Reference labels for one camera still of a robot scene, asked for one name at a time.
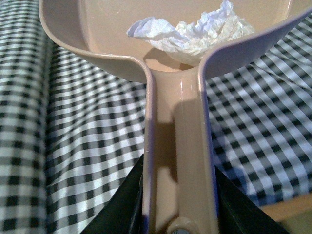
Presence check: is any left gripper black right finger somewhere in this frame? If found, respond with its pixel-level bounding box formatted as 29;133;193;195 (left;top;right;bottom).
215;168;288;234

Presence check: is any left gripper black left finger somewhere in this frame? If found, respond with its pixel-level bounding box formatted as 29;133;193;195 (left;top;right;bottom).
82;155;144;234

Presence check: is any pink plastic dustpan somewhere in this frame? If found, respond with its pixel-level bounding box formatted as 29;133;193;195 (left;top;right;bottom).
39;0;312;234

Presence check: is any white paper tissue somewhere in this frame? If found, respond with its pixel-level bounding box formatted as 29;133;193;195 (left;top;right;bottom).
127;0;255;66

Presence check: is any wooden nightstand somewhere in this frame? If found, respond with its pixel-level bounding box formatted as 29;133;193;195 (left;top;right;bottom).
260;193;312;234

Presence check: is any black white checkered bedsheet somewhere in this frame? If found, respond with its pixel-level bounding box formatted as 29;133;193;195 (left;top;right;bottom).
0;0;312;234

